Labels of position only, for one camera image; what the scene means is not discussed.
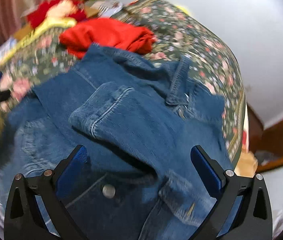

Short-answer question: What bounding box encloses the blue denim jacket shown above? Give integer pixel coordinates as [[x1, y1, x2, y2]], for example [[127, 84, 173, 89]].
[[0, 45, 232, 239]]

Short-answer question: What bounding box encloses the beige colourful fleece blanket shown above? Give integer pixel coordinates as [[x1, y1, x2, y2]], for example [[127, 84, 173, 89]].
[[234, 104, 258, 178]]

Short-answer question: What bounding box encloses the red plush toy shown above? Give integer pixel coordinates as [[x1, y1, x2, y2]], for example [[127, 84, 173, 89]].
[[26, 0, 87, 29]]

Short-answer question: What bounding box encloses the red garment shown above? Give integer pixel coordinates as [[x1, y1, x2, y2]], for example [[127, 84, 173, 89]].
[[59, 18, 156, 59]]

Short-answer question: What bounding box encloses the dark floral bedspread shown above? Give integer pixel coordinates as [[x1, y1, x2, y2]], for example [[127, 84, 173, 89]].
[[0, 0, 246, 164]]

